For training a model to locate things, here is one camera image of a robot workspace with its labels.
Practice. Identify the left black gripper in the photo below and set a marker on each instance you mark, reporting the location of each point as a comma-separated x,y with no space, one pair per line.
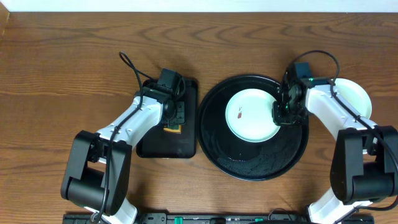
177,115

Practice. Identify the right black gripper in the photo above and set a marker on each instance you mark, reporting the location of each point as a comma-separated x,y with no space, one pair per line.
277,117

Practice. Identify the green and yellow sponge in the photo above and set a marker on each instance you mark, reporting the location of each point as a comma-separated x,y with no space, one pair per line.
173,128

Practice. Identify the light green plate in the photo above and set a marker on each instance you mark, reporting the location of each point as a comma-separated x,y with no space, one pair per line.
249,115
355,95

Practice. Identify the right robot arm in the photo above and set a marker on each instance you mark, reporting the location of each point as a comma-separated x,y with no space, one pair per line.
364,165

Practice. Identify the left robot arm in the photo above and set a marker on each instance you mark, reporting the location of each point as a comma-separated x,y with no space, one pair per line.
97,173

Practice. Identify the black rectangular tray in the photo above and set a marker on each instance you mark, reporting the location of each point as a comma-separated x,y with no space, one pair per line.
157,143

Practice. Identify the round black tray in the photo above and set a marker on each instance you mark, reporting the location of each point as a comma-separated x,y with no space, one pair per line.
254,161

